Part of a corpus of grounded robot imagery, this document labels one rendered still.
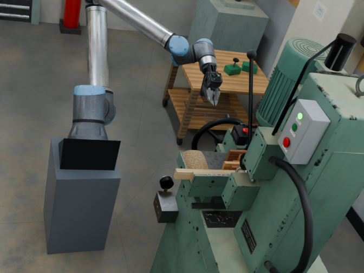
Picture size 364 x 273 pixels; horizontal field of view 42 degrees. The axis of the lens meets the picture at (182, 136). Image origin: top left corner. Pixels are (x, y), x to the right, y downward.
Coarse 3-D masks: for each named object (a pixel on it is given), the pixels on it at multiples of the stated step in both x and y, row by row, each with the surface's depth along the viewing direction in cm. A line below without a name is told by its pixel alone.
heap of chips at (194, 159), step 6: (192, 150) 193; (186, 156) 190; (192, 156) 188; (198, 156) 188; (186, 162) 188; (192, 162) 186; (198, 162) 186; (204, 162) 187; (192, 168) 185; (198, 168) 185; (204, 168) 186
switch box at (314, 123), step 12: (300, 108) 130; (312, 108) 129; (288, 120) 135; (300, 120) 129; (312, 120) 124; (324, 120) 125; (288, 132) 135; (300, 132) 129; (312, 132) 127; (324, 132) 128; (300, 144) 129; (312, 144) 130; (288, 156) 134; (300, 156) 132
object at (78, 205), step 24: (48, 168) 243; (48, 192) 242; (72, 192) 220; (96, 192) 225; (48, 216) 241; (72, 216) 231; (96, 216) 236; (48, 240) 240; (72, 240) 243; (96, 240) 249
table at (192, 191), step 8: (208, 152) 198; (216, 152) 199; (224, 152) 201; (184, 160) 190; (208, 160) 194; (216, 160) 195; (224, 160) 196; (208, 168) 190; (216, 168) 191; (184, 184) 186; (192, 192) 181; (200, 192) 182; (208, 192) 183; (216, 192) 184
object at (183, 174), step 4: (176, 168) 178; (180, 168) 179; (184, 168) 180; (176, 172) 178; (180, 172) 178; (184, 172) 178; (188, 172) 179; (176, 176) 179; (180, 176) 179; (184, 176) 180; (188, 176) 180
